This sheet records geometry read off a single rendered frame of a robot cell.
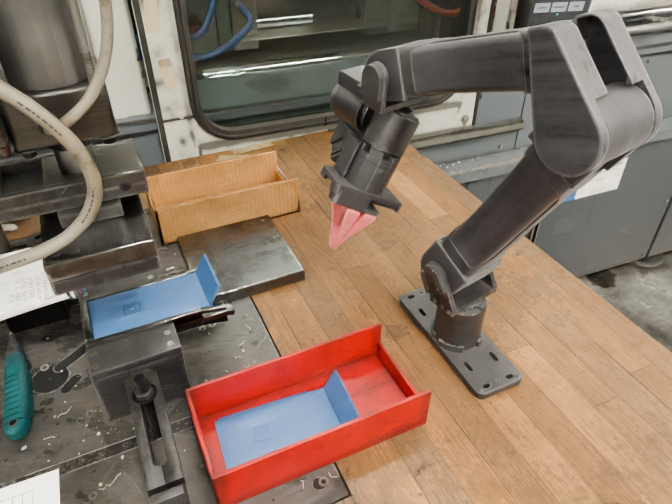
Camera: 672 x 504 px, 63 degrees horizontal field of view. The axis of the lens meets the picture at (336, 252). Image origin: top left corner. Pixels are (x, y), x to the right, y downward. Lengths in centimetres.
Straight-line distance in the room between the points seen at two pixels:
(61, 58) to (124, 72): 69
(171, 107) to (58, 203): 66
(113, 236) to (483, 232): 39
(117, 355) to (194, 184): 46
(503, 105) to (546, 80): 112
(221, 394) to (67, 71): 37
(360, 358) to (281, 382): 11
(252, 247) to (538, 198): 49
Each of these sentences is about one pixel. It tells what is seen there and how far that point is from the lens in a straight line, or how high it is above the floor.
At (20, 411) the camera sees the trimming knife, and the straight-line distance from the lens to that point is 75.
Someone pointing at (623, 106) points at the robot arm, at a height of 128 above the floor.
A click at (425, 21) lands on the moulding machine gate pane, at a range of 138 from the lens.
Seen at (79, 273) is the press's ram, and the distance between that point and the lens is 57.
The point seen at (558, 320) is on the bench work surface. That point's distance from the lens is 85.
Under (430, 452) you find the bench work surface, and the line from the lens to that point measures 67.
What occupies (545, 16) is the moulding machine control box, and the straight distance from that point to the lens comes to 146.
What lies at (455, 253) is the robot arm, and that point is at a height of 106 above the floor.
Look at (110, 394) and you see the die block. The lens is 70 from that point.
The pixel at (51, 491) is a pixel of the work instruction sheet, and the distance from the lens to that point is 70.
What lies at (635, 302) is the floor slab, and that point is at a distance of 244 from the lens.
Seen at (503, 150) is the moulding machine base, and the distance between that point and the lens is 169.
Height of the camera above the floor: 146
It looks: 38 degrees down
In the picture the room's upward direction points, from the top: straight up
